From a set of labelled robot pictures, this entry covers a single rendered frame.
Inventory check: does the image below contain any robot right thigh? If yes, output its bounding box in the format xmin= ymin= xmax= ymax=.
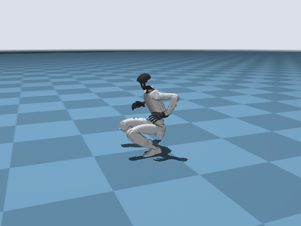
xmin=119 ymin=118 xmax=154 ymax=130

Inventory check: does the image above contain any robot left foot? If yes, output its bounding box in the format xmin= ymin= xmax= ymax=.
xmin=143 ymin=147 xmax=162 ymax=157

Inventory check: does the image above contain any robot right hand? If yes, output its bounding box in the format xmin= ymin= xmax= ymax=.
xmin=132 ymin=101 xmax=145 ymax=110

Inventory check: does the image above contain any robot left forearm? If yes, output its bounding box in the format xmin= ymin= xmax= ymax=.
xmin=164 ymin=96 xmax=177 ymax=116

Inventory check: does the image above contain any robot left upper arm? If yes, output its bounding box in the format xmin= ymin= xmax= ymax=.
xmin=152 ymin=92 xmax=180 ymax=102

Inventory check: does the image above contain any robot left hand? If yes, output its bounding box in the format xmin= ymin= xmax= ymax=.
xmin=149 ymin=112 xmax=169 ymax=124

